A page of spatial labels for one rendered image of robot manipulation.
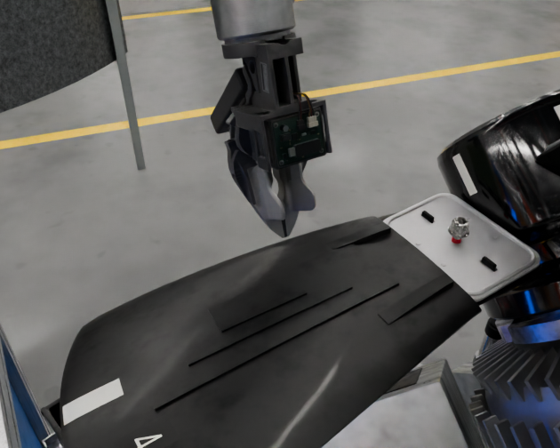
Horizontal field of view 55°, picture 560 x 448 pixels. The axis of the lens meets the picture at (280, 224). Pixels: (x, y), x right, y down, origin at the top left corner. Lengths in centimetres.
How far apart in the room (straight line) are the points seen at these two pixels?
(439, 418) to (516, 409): 6
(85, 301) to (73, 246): 34
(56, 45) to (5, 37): 20
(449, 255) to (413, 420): 13
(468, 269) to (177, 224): 206
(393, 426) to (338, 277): 15
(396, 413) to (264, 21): 34
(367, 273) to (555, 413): 14
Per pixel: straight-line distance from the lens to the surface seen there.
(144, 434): 28
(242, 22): 51
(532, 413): 39
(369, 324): 31
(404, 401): 43
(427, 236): 38
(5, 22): 216
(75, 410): 32
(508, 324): 43
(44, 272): 227
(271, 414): 27
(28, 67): 223
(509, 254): 37
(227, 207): 242
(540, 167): 39
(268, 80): 50
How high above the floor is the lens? 141
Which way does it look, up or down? 38 degrees down
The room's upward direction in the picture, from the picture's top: straight up
